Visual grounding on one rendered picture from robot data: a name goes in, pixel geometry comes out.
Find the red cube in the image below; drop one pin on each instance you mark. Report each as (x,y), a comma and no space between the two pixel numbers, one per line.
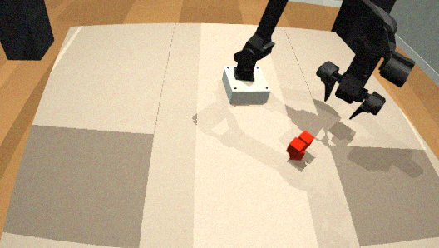
(299,157)
(306,138)
(295,147)

